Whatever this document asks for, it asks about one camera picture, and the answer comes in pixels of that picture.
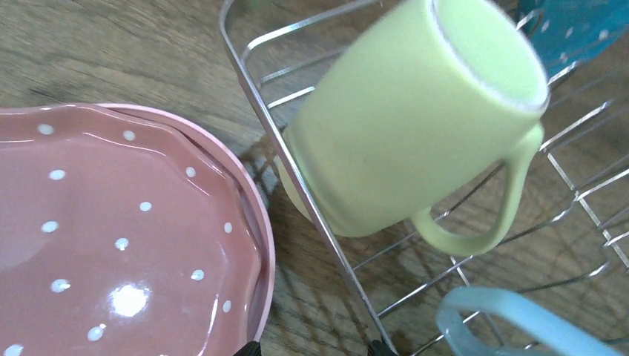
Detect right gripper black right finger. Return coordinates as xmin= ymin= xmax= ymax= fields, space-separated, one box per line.
xmin=367 ymin=340 xmax=397 ymax=356

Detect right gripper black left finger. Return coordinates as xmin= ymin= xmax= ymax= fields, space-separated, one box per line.
xmin=234 ymin=341 xmax=262 ymax=356

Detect pink polka dot plate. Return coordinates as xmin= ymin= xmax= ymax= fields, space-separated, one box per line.
xmin=1 ymin=104 xmax=261 ymax=355

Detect light blue mug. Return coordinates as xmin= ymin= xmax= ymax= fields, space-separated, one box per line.
xmin=435 ymin=286 xmax=621 ymax=356

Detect light green mug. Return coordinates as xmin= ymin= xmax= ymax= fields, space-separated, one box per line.
xmin=283 ymin=1 xmax=550 ymax=256

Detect blue polka dot plate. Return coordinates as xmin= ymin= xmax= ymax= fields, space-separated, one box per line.
xmin=515 ymin=0 xmax=628 ymax=78

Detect metal wire dish rack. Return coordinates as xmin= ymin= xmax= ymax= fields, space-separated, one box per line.
xmin=218 ymin=0 xmax=629 ymax=356

